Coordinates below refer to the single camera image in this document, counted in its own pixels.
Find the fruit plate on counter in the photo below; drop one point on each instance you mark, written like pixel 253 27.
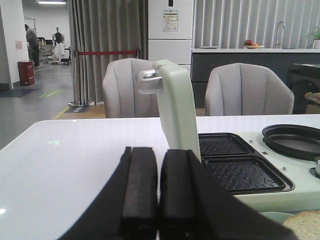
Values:
pixel 249 44

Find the person in background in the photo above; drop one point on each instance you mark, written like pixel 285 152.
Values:
pixel 32 39

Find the green round plate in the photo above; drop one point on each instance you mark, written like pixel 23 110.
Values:
pixel 278 217

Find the green breakfast maker base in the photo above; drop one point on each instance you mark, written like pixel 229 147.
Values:
pixel 258 176

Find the red barrier belt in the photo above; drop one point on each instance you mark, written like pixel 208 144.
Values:
pixel 105 53

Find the black round frying pan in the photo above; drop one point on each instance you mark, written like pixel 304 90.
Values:
pixel 297 141

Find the grey curtain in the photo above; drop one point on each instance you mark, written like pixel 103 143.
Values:
pixel 103 25

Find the dark washing machine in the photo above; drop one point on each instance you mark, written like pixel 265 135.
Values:
pixel 303 78

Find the red trash bin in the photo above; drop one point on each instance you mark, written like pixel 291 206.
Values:
pixel 26 73

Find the dark kitchen counter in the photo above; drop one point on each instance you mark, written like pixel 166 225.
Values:
pixel 203 61

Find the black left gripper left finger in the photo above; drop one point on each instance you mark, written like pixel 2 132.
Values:
pixel 126 206

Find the grey chair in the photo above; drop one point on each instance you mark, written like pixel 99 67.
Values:
pixel 121 96
pixel 242 89

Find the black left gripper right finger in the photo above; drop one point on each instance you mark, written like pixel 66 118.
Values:
pixel 193 206

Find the left grey chair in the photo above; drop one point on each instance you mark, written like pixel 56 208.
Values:
pixel 121 96

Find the white refrigerator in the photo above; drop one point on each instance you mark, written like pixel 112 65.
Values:
pixel 170 31

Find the right grey chair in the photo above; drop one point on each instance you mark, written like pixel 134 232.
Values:
pixel 242 89

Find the chrome faucet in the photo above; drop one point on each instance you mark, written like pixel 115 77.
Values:
pixel 281 26

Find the potted plant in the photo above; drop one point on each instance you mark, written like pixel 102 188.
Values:
pixel 314 35

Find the green breakfast maker lid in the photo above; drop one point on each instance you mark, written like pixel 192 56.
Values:
pixel 173 88

